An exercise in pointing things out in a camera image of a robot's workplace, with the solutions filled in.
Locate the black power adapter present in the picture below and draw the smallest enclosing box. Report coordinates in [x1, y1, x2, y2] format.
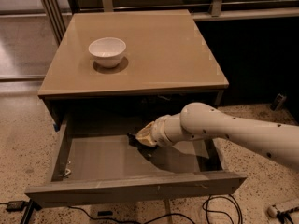
[6, 201, 26, 212]

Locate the black floor cable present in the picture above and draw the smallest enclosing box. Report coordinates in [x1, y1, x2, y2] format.
[66, 204, 197, 224]

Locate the beige top drawer cabinet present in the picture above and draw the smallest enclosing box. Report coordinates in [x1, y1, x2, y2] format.
[38, 10, 229, 125]

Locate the small dark floor object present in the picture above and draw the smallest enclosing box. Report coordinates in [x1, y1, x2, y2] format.
[270, 93, 287, 111]

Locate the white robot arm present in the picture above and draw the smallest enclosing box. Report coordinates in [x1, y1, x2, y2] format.
[135, 103, 299, 171]

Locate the white power strip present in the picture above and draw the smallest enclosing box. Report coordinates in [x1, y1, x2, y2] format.
[266, 197, 299, 218]

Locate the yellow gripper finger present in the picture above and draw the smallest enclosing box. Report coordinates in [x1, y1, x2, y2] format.
[135, 121, 156, 147]

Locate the open grey top drawer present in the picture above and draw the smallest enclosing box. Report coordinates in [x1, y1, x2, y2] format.
[25, 110, 247, 208]

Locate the looped black cable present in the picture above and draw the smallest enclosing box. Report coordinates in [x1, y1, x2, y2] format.
[201, 193, 243, 224]

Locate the white ceramic bowl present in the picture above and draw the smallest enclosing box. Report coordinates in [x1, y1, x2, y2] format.
[88, 37, 126, 68]

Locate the metal railing frame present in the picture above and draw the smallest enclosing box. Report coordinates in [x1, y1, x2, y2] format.
[41, 0, 299, 41]

